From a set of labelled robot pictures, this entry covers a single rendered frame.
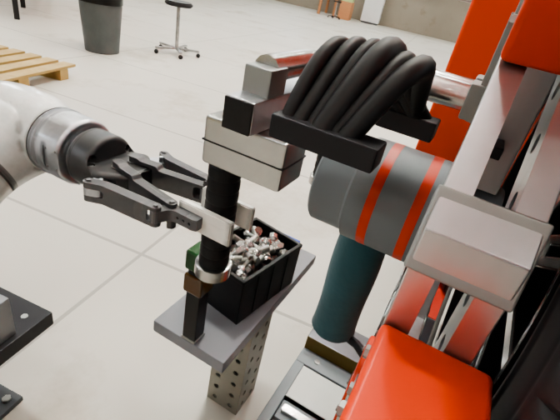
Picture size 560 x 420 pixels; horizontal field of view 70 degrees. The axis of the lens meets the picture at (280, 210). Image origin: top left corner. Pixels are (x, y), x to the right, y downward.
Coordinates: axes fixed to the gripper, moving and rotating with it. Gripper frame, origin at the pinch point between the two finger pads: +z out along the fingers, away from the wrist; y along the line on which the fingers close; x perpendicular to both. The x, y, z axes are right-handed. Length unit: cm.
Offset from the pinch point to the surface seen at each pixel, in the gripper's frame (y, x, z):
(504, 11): -60, 26, 18
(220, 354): -12.1, -38.0, -3.1
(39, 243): -45, -83, -107
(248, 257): -26.0, -25.8, -7.7
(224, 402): -30, -81, -9
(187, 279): -10.5, -22.9, -10.9
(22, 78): -149, -75, -271
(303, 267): -47, -38, -2
